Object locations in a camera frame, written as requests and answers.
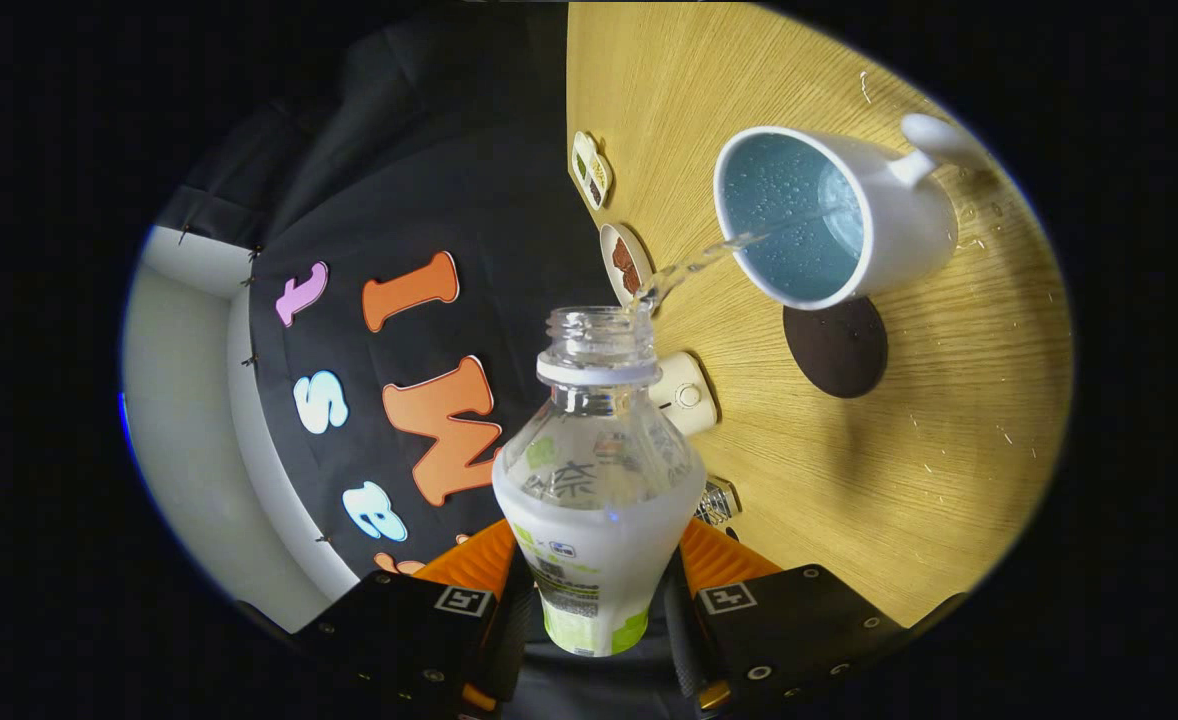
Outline black backdrop cloth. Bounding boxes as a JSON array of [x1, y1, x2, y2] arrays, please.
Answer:
[[154, 0, 740, 720]]

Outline clear plastic juice bottle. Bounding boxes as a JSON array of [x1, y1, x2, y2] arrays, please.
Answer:
[[492, 306, 707, 659]]

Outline wooden table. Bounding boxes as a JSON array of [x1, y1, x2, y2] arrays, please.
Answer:
[[566, 0, 1075, 629]]

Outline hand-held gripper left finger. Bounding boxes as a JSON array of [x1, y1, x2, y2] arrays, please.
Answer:
[[294, 518, 535, 719]]

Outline white oval plate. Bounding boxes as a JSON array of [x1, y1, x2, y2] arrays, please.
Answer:
[[599, 222, 655, 306]]

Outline white cup with blue inside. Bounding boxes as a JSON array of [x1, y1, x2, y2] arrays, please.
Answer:
[[713, 113, 1000, 311]]

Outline dark round coaster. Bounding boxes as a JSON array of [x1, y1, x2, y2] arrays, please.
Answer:
[[783, 296, 889, 399]]

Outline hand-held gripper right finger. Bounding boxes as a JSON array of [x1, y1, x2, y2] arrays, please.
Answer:
[[661, 517, 910, 719]]

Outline small wire basket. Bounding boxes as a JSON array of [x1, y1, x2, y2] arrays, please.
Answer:
[[694, 477, 742, 528]]

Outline white divided condiment dish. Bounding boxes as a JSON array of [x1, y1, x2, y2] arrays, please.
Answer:
[[570, 131, 614, 211]]

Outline white toaster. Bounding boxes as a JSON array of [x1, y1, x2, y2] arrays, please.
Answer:
[[647, 351, 719, 438]]

